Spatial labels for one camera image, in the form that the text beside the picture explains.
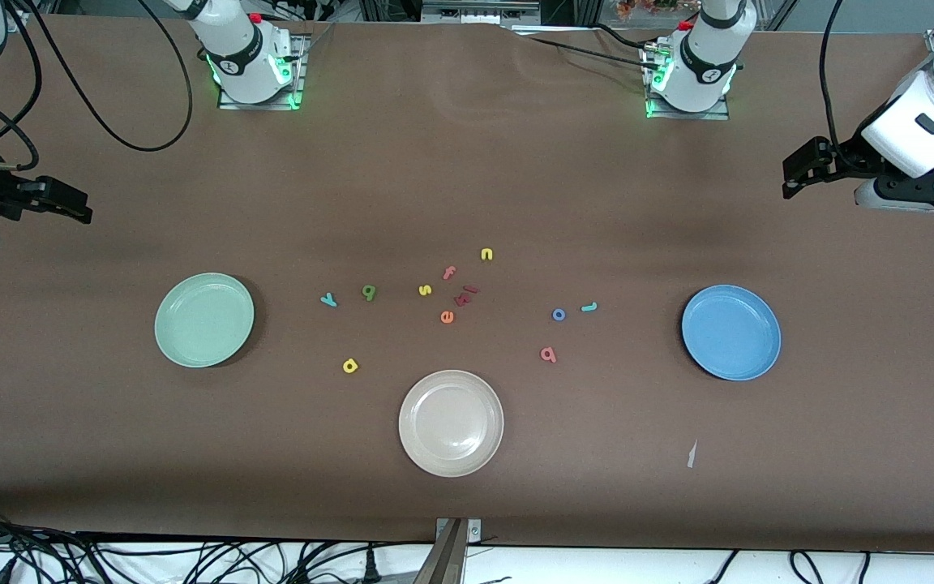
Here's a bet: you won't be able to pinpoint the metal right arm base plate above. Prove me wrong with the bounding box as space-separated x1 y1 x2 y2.
218 34 307 111

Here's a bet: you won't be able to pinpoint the aluminium frame crossbar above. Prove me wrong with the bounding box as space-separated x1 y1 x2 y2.
421 0 542 27

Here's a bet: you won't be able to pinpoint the blue plate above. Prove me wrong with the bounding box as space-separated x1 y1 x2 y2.
681 284 782 382

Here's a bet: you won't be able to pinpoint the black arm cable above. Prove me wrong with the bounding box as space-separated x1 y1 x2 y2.
819 0 846 153
0 0 194 173

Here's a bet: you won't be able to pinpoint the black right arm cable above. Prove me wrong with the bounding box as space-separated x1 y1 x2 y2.
0 0 194 173

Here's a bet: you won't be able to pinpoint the orange artificial flowers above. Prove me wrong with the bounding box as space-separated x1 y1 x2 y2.
615 0 705 23

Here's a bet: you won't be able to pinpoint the thin black cable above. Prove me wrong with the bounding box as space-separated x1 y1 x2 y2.
525 34 654 67
591 23 656 51

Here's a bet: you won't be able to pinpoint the beige plate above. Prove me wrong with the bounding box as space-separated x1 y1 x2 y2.
398 370 505 478

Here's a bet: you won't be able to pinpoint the mint green plate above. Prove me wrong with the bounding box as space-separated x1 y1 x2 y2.
154 273 255 369

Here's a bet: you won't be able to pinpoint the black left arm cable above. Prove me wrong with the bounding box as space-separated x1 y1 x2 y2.
819 0 846 153

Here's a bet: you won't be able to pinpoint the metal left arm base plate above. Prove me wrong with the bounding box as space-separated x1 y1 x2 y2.
644 41 732 121

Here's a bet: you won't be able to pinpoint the brown table cover sheet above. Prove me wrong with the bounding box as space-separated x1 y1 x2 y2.
0 15 934 552

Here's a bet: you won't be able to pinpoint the metal clamp bracket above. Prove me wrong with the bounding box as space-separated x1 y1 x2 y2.
414 517 484 584

